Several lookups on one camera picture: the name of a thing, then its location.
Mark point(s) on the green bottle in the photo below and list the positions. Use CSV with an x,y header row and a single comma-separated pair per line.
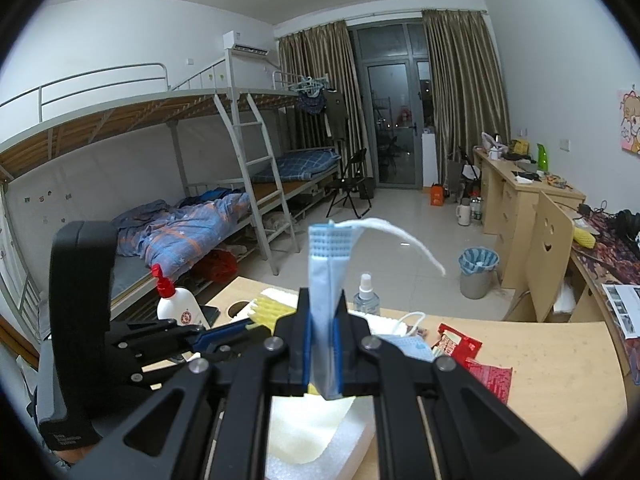
x,y
542,157

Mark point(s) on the white wall socket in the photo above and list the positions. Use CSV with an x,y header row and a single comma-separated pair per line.
x,y
564,145

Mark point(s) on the grey trash bin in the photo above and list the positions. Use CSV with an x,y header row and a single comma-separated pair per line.
x,y
477,275

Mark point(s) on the hanging dark garment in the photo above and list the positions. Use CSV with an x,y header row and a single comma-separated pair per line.
x,y
336,116

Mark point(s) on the printed paper sheets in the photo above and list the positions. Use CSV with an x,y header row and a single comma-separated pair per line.
x,y
622,310

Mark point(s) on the desk with patterned mat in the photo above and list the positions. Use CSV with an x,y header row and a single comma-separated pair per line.
x,y
610,270

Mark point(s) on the yellow cloth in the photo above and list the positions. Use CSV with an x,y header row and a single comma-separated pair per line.
x,y
267,310
585,236

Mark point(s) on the cartoon wall poster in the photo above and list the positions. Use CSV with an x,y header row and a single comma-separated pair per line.
x,y
631,122

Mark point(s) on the light wooden desk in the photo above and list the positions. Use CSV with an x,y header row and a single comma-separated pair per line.
x,y
515,200

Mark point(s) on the pale yellow sponge sheet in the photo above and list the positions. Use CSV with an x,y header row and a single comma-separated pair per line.
x,y
300,425

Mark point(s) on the blue plaid blanket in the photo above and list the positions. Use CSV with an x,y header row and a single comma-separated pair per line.
x,y
200,222

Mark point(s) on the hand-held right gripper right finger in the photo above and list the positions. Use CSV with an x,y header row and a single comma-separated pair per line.
x,y
340,342

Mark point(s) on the clear spray bottle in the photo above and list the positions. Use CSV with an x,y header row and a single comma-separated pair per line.
x,y
366,302

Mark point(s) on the white air conditioner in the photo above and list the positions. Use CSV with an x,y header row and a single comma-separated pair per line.
x,y
245,42

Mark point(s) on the black bin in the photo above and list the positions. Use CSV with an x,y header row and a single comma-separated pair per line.
x,y
366,188

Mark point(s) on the white plastic bag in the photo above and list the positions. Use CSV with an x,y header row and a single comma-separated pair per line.
x,y
492,145

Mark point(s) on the red bag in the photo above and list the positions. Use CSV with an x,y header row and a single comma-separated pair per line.
x,y
217,266

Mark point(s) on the white kettle on floor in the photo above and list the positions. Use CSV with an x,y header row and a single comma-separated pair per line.
x,y
464,214

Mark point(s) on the red peanut snack packet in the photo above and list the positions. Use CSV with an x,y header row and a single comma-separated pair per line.
x,y
457,345

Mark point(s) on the large red snack packet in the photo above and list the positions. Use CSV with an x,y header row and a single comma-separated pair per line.
x,y
492,381

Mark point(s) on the blue face mask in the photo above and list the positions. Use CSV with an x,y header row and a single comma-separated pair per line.
x,y
321,310
411,346

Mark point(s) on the dark phone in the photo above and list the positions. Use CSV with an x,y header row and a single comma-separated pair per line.
x,y
210,316

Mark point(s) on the hanging blue clothes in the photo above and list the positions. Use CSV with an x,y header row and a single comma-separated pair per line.
x,y
311,102

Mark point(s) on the brown curtain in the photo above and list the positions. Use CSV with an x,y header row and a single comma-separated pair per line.
x,y
320,50
465,85

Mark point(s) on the white foam block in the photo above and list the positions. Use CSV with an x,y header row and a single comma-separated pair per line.
x,y
345,452

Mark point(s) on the wooden smiley face chair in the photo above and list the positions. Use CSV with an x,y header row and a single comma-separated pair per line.
x,y
547,240

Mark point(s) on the blue plaid mattress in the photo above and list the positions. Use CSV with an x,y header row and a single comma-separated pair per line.
x,y
305,162

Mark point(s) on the metal bunk bed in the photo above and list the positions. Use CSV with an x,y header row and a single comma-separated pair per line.
x,y
300,190
100,125

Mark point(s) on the white lotion bottle red pump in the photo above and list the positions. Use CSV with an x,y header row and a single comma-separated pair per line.
x,y
177,310

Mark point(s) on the orange bag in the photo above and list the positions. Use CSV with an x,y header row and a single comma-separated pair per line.
x,y
438,196

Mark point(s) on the black folding chair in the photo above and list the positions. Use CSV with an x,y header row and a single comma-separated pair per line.
x,y
352,180

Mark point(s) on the glass balcony door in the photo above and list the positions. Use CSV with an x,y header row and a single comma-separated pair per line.
x,y
395,110

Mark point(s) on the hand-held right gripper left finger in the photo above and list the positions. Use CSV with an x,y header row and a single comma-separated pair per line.
x,y
305,342

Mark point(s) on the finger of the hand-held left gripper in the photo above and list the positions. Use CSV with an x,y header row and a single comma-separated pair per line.
x,y
220,332
225,350

